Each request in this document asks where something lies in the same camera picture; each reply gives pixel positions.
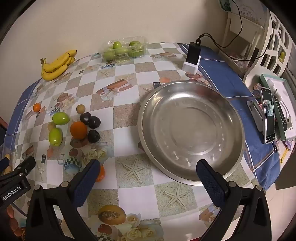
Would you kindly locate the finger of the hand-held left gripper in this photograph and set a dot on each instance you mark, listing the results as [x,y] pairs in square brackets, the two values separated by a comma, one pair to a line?
[4,163]
[25,165]

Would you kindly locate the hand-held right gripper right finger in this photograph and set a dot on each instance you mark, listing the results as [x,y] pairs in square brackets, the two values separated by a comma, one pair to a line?
[211,183]

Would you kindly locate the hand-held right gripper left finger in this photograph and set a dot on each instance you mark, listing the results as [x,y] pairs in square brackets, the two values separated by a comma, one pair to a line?
[86,183]

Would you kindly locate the large orange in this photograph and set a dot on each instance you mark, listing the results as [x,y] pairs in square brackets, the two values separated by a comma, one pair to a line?
[101,174]
[78,130]

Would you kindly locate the large green jujube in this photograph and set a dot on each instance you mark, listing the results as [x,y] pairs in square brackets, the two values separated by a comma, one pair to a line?
[55,136]
[60,118]

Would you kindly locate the tan longan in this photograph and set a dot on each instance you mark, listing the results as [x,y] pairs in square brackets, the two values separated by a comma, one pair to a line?
[50,126]
[80,109]

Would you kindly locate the dark plum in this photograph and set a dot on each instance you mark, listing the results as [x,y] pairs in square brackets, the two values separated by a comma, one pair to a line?
[85,117]
[94,122]
[93,136]

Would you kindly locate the round metal basin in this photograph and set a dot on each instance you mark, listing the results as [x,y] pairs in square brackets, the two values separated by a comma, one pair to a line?
[192,132]

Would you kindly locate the small orange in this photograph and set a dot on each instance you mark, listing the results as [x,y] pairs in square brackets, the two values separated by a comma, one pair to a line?
[36,107]

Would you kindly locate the person's left hand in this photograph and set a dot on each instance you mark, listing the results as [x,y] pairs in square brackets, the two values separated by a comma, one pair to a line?
[10,212]

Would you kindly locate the grey clip stand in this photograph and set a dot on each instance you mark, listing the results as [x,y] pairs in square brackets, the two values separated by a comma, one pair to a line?
[255,115]

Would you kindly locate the checkered printed tablecloth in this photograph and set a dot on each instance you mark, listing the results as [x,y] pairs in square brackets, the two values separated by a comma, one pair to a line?
[129,111]

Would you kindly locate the smartphone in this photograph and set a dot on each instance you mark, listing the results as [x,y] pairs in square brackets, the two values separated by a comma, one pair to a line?
[268,115]

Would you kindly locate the black remote control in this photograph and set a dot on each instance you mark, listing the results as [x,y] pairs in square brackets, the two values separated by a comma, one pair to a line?
[280,113]

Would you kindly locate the colourful small packet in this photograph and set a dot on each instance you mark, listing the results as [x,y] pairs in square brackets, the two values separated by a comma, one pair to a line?
[257,91]

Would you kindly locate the yellow banana bunch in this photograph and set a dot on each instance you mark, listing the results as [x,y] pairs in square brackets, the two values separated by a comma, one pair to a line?
[54,67]

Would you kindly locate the small white bottle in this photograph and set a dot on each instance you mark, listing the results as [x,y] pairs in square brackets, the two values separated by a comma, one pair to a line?
[272,88]

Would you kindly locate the white charger stand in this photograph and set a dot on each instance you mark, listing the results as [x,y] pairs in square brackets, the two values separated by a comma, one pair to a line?
[188,67]

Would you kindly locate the green edged white box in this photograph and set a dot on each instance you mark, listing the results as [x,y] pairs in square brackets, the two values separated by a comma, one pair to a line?
[288,92]

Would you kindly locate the black charger block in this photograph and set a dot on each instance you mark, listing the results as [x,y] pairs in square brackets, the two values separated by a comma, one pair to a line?
[193,52]

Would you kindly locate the clear plastic fruit box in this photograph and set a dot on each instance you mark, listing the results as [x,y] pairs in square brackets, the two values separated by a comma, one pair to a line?
[123,49]

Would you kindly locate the white lattice chair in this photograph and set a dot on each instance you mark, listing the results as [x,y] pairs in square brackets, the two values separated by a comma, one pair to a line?
[275,49]

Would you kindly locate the white wooden shelf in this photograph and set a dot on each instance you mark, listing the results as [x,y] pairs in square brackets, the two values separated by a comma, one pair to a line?
[249,25]

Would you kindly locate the white printed sheet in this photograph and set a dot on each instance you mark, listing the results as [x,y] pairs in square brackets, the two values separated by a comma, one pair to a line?
[249,11]

